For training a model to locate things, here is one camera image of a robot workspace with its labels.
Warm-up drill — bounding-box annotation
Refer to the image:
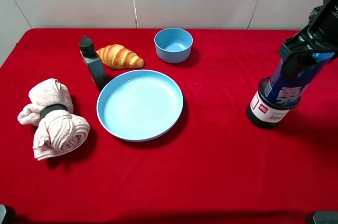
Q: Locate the dark base corner right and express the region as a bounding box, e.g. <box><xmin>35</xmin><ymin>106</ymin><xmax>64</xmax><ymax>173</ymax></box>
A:
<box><xmin>306</xmin><ymin>211</ymin><xmax>338</xmax><ymax>224</ymax></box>

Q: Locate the black towel band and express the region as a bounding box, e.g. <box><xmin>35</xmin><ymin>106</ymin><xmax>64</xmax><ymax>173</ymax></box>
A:
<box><xmin>40</xmin><ymin>104</ymin><xmax>68</xmax><ymax>119</ymax></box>

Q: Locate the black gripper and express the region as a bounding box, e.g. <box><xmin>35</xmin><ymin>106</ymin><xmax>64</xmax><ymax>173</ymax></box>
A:
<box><xmin>278</xmin><ymin>25</ymin><xmax>337</xmax><ymax>87</ymax></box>

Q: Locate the dark grey pump bottle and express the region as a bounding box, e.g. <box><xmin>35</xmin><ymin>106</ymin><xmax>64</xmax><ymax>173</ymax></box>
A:
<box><xmin>79</xmin><ymin>35</ymin><xmax>107</xmax><ymax>91</ymax></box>

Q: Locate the croissant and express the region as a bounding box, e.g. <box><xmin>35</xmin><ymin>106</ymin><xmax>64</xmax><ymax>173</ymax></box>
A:
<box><xmin>97</xmin><ymin>44</ymin><xmax>144</xmax><ymax>70</ymax></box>

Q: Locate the blue drink can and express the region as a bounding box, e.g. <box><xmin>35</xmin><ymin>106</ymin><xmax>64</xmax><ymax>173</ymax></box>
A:
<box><xmin>265</xmin><ymin>53</ymin><xmax>333</xmax><ymax>106</ymax></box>

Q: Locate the rolled pink towel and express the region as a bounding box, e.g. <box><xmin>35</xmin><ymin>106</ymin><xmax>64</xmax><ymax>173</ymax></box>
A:
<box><xmin>17</xmin><ymin>78</ymin><xmax>90</xmax><ymax>161</ymax></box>

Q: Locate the small blue bowl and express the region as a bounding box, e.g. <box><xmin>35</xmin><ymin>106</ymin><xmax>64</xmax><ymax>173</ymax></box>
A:
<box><xmin>154</xmin><ymin>27</ymin><xmax>193</xmax><ymax>63</ymax></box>

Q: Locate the black mesh pen holder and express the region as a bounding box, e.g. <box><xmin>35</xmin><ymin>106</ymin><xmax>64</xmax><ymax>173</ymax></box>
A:
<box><xmin>247</xmin><ymin>77</ymin><xmax>302</xmax><ymax>129</ymax></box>

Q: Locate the dark base corner left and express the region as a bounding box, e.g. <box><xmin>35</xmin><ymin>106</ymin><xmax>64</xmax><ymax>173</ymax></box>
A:
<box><xmin>0</xmin><ymin>204</ymin><xmax>7</xmax><ymax>224</ymax></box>

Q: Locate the light blue plate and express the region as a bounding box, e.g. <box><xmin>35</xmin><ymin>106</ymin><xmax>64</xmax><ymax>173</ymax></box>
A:
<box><xmin>96</xmin><ymin>70</ymin><xmax>184</xmax><ymax>142</ymax></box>

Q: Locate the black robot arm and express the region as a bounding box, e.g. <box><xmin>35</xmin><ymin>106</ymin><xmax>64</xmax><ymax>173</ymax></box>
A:
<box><xmin>278</xmin><ymin>0</ymin><xmax>337</xmax><ymax>80</ymax></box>

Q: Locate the red tablecloth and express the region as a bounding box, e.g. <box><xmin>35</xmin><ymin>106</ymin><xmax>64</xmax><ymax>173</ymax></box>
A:
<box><xmin>1</xmin><ymin>29</ymin><xmax>337</xmax><ymax>223</ymax></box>

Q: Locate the dark base corner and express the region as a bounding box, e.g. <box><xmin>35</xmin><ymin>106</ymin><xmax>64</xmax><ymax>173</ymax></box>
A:
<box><xmin>306</xmin><ymin>211</ymin><xmax>338</xmax><ymax>224</ymax></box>
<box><xmin>0</xmin><ymin>204</ymin><xmax>7</xmax><ymax>224</ymax></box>

